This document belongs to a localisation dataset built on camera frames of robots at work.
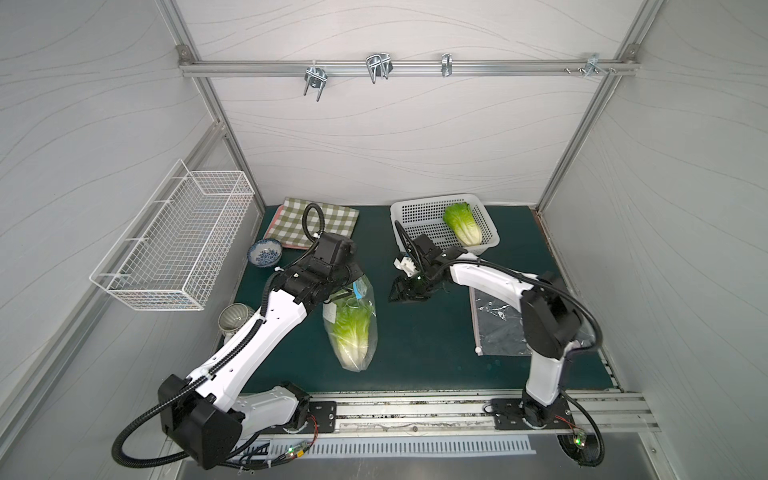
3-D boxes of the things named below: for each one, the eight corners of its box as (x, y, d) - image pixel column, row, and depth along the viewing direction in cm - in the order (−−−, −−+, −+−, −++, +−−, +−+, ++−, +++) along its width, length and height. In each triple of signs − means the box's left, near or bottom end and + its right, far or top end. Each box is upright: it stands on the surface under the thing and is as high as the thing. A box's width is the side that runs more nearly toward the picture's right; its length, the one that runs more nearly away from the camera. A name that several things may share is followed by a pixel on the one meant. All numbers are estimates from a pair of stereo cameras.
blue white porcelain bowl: (244, 267, 103) (241, 263, 101) (253, 242, 110) (251, 238, 108) (277, 267, 103) (275, 263, 101) (285, 243, 110) (283, 238, 108)
